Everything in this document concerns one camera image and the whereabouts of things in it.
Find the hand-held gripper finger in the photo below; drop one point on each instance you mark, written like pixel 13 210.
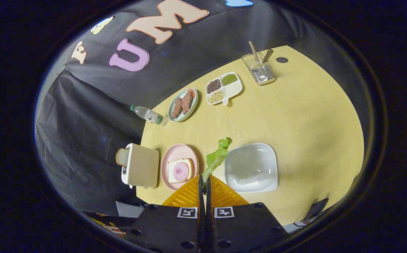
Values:
pixel 209 203
pixel 201 203

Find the green lettuce leaf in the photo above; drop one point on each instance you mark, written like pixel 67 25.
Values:
pixel 215 158

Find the toasted bread slice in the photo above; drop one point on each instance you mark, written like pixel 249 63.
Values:
pixel 121 157

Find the pink ham slice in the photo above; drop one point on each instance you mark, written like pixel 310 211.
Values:
pixel 180 171

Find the white bread slice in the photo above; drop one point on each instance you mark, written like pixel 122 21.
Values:
pixel 171 175

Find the white plate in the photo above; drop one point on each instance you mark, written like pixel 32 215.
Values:
pixel 251 167

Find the pink plate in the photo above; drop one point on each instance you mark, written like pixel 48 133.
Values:
pixel 175 151

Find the cream toaster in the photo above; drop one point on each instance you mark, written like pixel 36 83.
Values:
pixel 142 165

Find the pale blue plate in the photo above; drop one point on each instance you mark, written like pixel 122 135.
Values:
pixel 186 117

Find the brown meat piece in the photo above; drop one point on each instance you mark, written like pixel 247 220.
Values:
pixel 177 108
pixel 187 102

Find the clear water bottle green cap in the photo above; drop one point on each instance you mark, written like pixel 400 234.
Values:
pixel 149 114

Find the dark flat object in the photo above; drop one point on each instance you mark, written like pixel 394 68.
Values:
pixel 315 209

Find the heap of pale soybeans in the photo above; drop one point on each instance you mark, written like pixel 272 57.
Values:
pixel 215 96

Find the orange carrot slice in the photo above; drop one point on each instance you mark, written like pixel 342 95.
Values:
pixel 191 92

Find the white divided dish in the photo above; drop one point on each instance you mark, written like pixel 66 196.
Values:
pixel 235 89

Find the heap of red beans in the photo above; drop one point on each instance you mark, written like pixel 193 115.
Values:
pixel 213 85

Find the heap of green beans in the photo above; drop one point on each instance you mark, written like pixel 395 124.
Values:
pixel 229 79

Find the clear glass utensil holder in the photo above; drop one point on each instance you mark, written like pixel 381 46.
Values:
pixel 265 75

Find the black backdrop cloth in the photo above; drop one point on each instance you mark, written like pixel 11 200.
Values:
pixel 84 123

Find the wooden stick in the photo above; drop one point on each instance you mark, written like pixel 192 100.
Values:
pixel 253 52

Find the black table grommet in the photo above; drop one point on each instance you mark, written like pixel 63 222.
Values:
pixel 282 59

